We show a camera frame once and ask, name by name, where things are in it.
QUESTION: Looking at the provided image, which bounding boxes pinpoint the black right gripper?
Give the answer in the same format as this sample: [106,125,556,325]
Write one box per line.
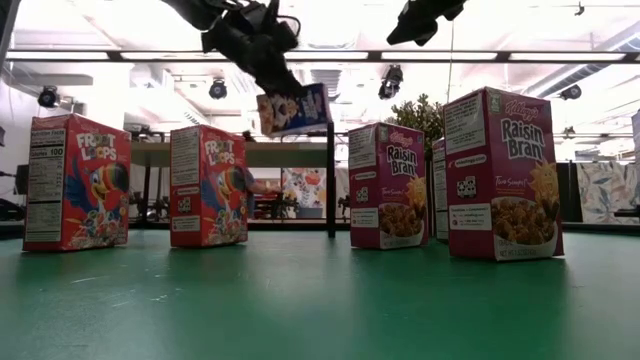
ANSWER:
[386,0,469,48]

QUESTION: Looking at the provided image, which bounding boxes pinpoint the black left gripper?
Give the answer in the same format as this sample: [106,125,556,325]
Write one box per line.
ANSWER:
[201,0,308,99]

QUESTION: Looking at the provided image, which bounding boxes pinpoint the Frosted Flakes cereal box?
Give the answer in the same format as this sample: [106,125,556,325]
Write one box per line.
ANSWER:
[255,82,334,139]

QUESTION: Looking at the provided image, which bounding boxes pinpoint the Froot Loops cereal box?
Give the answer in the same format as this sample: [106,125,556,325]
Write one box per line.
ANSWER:
[22,113,133,253]
[168,124,250,249]

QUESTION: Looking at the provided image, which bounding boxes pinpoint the Raisin Bran cereal box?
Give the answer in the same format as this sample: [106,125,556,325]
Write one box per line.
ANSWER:
[431,138,450,243]
[347,122,430,251]
[442,86,565,263]

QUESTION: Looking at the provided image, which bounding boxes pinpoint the LED light bar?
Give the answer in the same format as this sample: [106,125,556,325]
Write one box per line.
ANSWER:
[0,48,640,64]

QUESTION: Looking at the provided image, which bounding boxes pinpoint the artificial plant in striped pot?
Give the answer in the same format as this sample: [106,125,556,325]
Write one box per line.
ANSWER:
[384,93,446,161]

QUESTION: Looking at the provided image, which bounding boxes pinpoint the colourful flower-patterned cloth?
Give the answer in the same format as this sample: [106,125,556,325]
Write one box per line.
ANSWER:
[281,167,329,209]

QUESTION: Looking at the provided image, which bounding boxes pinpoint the person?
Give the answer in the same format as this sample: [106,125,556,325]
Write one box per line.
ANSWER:
[241,129,282,221]

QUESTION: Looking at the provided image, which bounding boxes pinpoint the white draped cloth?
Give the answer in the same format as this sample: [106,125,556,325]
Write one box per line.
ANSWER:
[335,167,350,201]
[130,167,171,221]

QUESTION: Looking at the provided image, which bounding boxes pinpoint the black room divider panel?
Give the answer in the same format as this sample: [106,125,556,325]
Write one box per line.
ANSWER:
[13,163,30,197]
[556,162,584,224]

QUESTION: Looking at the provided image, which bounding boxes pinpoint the wooden shelf with black frame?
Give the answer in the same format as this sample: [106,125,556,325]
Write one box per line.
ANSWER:
[130,121,337,239]

